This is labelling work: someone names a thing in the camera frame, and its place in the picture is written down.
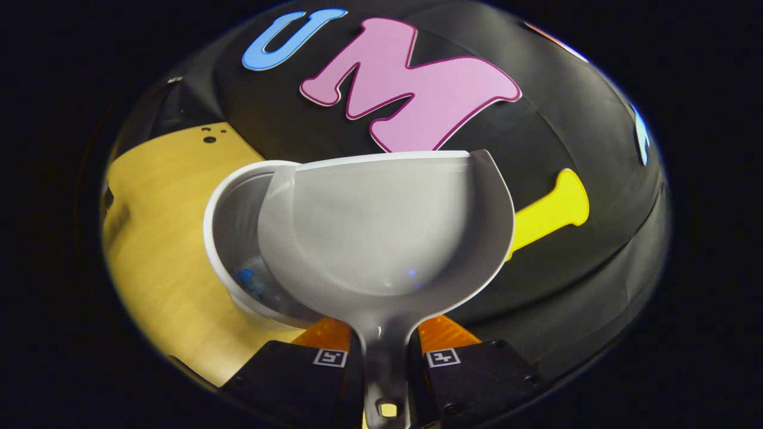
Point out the dark blue paper scrap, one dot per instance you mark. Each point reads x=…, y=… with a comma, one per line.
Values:
x=248, y=281

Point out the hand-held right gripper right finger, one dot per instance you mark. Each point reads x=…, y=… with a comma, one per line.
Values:
x=477, y=375

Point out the white ribbed garbage bin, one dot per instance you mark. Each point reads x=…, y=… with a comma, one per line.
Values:
x=232, y=226

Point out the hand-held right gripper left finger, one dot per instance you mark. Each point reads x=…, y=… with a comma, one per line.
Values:
x=298, y=375

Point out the black backdrop cloth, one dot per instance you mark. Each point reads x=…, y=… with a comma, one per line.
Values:
x=566, y=119

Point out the small grey broom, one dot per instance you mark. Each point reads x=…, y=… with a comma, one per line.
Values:
x=381, y=238

